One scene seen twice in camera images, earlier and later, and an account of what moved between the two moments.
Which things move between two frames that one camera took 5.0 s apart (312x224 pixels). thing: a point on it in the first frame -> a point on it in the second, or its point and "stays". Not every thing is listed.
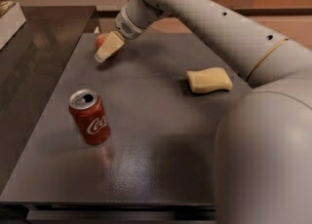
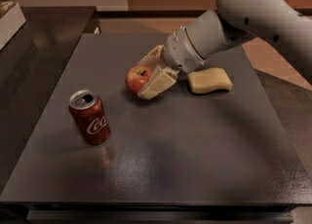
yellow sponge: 208,81 stays
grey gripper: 127,26 -> 177,52
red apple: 99,41 -> 136,77
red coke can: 90,114 stays
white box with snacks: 12,18 stays
